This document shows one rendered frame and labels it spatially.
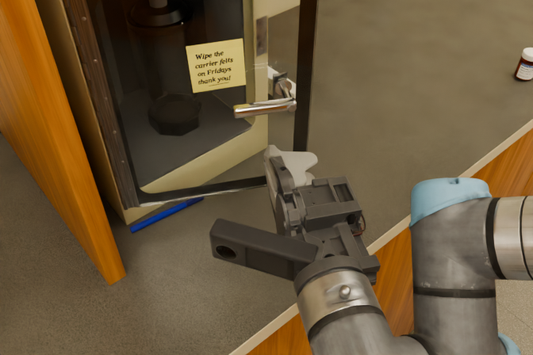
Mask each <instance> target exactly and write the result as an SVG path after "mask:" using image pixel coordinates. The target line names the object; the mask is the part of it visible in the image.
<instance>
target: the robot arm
mask: <svg viewBox="0 0 533 355"><path fill-rule="evenodd" d="M263 163H264V168H265V173H266V182H267V186H268V189H269V195H270V202H271V206H272V209H273V213H274V219H275V223H276V228H277V234H275V233H272V232H269V231H264V230H261V229H258V228H255V227H250V226H247V225H244V224H241V223H236V222H233V221H230V220H227V219H222V218H218V219H216V220H215V222H214V224H213V226H212V227H211V229H210V231H209V239H210V245H211V251H212V255H213V256H214V257H215V258H218V259H221V260H224V261H228V262H231V263H234V264H237V265H241V266H244V267H248V268H250V269H254V270H258V271H260V272H263V273H268V274H270V275H274V276H276V277H281V278H284V279H287V280H289V281H294V283H293V286H294V289H295V292H296V295H297V307H298V310H299V312H300V315H301V320H302V322H303V326H304V328H305V333H306V336H307V339H308V341H309V345H310V348H311V351H312V354H313V355H520V354H521V351H520V349H519V348H518V346H517V345H516V344H515V342H514V341H513V340H512V339H510V338H509V337H508V336H506V335H504V334H502V333H500V332H498V328H497V303H496V285H495V280H518V281H533V196H523V197H492V195H491V194H490V193H489V187H488V185H487V183H486V182H485V181H482V180H480V179H476V178H468V177H456V178H448V177H446V178H436V179H430V180H426V181H421V182H419V183H417V184H416V185H415V186H414V187H413V189H412V192H411V222H410V223H409V225H408V228H409V230H410V231H411V246H412V283H413V293H412V295H413V318H414V334H403V335H401V336H399V337H394V336H393V333H392V331H391V329H390V327H389V324H388V322H387V320H386V318H385V315H384V313H383V311H382V309H381V307H380V304H379V302H378V299H377V297H376V295H375V293H374V290H373V288H372V286H373V285H376V280H377V272H378V271H379V269H380V267H381V265H380V262H379V260H378V258H377V256H376V254H374V255H369V253H368V251H367V248H366V246H365V244H364V242H363V240H362V237H361V234H362V233H363V232H364V231H365V230H366V221H365V219H364V216H363V214H362V208H361V206H360V204H359V202H358V200H357V198H356V195H355V193H354V191H353V189H352V188H351V184H350V182H349V181H348V179H347V176H346V175H344V176H339V177H321V178H316V179H315V177H314V176H313V175H312V174H311V173H309V172H305V171H306V170H307V169H309V168H310V167H312V166H314V165H316V164H317V157H316V156H315V155H314V154H313V153H311V152H297V151H280V150H279V149H278V148H277V147H276V146H275V145H268V146H267V148H266V150H265V153H264V155H263ZM361 217H362V220H363V223H364V229H362V226H361V220H360V218H361ZM360 228H361V230H360ZM359 232H361V233H359Z"/></svg>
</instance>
